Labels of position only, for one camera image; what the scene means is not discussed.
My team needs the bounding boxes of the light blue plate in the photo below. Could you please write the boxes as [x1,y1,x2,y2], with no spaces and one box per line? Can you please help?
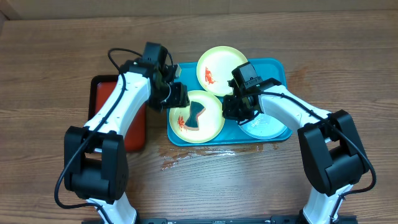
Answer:
[240,113,287,140]

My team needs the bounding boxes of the dark grey sponge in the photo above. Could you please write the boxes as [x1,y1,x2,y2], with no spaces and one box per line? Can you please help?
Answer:
[184,101,206,131]

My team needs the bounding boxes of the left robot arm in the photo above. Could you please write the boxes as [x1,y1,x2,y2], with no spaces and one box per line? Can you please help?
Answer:
[54,42,190,223]

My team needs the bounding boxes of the green-rimmed plate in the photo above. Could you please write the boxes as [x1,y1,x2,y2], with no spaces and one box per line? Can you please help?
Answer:
[197,46,248,97]
[169,90,225,144]

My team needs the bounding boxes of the teal plastic tray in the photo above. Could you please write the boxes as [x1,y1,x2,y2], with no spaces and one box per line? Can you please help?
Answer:
[178,58,293,146]

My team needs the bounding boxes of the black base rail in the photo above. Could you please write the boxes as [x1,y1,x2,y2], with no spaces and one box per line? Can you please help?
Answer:
[81,215,358,224]

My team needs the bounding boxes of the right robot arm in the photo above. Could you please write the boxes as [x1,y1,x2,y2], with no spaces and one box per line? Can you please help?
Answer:
[223,62,376,224]

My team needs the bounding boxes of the green-rimmed plate top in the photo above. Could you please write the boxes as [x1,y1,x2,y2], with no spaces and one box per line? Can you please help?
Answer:
[197,46,248,97]

